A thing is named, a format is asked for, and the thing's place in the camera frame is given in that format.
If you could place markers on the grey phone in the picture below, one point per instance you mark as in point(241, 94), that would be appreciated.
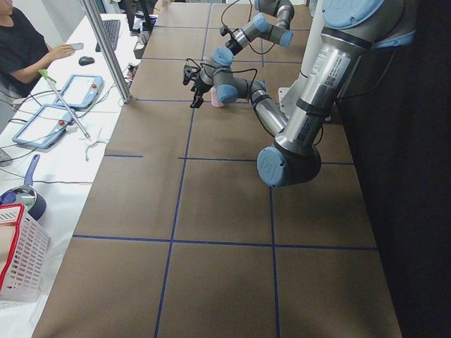
point(77, 46)

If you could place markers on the person in black shirt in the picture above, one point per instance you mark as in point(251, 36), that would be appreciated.
point(24, 51)

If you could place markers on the blue teach pendant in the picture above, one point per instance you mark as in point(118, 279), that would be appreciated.
point(80, 91)
point(44, 128)

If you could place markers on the red white plastic basket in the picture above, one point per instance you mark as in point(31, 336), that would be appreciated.
point(24, 245)

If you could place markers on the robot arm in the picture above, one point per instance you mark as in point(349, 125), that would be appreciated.
point(342, 31)
point(272, 24)

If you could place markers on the black computer mouse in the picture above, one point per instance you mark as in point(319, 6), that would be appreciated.
point(86, 60)

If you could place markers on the aluminium frame post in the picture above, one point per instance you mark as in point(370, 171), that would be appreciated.
point(94, 18)

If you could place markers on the blue saucepan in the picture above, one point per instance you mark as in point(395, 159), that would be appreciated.
point(26, 194)

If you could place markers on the blue teach pendant near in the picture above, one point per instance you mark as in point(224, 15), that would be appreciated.
point(44, 128)

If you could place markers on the pink mesh pen holder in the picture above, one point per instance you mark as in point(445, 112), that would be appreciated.
point(214, 99)

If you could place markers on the blue teach pendant far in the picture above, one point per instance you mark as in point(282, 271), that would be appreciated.
point(80, 91)

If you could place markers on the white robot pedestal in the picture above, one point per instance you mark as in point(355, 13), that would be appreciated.
point(288, 95)

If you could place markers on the black keyboard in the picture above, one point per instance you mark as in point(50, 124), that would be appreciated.
point(112, 28)

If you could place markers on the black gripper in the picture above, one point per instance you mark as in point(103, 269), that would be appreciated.
point(234, 46)
point(198, 86)

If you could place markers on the grabber stick green handle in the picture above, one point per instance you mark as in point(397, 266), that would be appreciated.
point(51, 82)

